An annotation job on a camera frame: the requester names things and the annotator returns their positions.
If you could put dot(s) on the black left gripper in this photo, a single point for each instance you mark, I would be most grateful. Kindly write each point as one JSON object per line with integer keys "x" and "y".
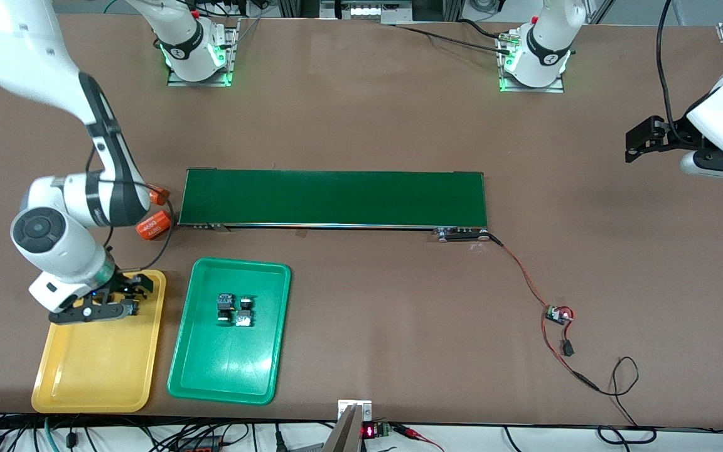
{"x": 677, "y": 134}

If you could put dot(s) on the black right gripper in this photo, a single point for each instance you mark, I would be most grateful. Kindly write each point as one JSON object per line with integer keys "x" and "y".
{"x": 124, "y": 284}

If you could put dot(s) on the orange 4680 cylinder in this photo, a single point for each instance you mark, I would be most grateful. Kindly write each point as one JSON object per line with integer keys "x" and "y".
{"x": 153, "y": 226}
{"x": 159, "y": 196}

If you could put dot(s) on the green push button switch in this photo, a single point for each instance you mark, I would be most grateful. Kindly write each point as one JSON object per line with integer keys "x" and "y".
{"x": 224, "y": 307}
{"x": 245, "y": 312}

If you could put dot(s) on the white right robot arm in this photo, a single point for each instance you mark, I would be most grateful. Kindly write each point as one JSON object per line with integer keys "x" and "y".
{"x": 54, "y": 245}

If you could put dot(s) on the yellow plastic tray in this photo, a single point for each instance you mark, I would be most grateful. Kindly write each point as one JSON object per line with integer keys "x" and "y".
{"x": 101, "y": 364}

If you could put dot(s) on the green plastic tray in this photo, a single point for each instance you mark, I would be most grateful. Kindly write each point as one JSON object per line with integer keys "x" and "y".
{"x": 242, "y": 370}

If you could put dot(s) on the orange device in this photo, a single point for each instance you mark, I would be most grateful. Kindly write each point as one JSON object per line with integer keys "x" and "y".
{"x": 198, "y": 446}

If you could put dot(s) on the small motor controller board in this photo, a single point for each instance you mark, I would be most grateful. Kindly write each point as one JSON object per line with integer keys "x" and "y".
{"x": 557, "y": 314}

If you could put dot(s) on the green conveyor belt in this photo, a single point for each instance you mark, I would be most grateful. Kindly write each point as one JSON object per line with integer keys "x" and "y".
{"x": 336, "y": 198}

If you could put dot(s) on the white mounting plate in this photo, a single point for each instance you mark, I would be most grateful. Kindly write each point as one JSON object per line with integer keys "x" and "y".
{"x": 368, "y": 408}

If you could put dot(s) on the red digit display module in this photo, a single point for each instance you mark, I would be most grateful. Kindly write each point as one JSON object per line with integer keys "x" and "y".
{"x": 374, "y": 431}

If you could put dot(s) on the white power strip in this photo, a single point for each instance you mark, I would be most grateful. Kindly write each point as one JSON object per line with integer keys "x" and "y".
{"x": 361, "y": 9}

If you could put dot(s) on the red clip lead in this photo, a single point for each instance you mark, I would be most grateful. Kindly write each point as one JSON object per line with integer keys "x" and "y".
{"x": 418, "y": 436}

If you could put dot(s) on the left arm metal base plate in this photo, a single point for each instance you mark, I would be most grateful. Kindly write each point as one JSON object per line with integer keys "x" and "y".
{"x": 553, "y": 88}

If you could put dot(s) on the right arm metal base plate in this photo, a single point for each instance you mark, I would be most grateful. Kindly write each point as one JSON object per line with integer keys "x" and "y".
{"x": 233, "y": 63}

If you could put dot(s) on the grey metal camera bracket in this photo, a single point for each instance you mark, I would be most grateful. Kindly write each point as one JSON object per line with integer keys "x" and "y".
{"x": 344, "y": 433}

